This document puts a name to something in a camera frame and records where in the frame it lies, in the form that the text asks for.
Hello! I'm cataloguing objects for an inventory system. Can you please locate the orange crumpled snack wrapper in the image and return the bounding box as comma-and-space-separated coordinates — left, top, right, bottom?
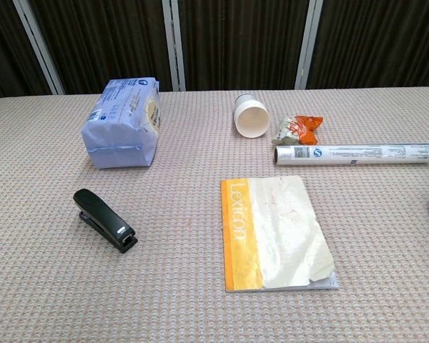
271, 114, 325, 146

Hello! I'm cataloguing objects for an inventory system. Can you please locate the white frame post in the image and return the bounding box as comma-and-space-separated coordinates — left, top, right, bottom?
162, 0, 186, 92
294, 0, 323, 90
13, 0, 64, 96

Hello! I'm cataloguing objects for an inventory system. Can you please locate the white plastic bottle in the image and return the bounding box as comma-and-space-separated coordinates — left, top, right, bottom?
234, 91, 271, 139

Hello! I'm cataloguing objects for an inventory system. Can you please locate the beige woven tablecloth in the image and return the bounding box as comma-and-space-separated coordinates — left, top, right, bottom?
0, 85, 429, 343

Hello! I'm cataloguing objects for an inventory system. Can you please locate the black stapler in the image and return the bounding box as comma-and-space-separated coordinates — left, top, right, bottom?
73, 188, 139, 254

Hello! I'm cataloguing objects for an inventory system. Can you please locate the blue tissue pack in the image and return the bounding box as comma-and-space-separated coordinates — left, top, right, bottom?
81, 78, 162, 169

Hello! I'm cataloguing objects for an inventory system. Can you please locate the dark pleated curtain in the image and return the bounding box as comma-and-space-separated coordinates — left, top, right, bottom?
0, 0, 429, 103

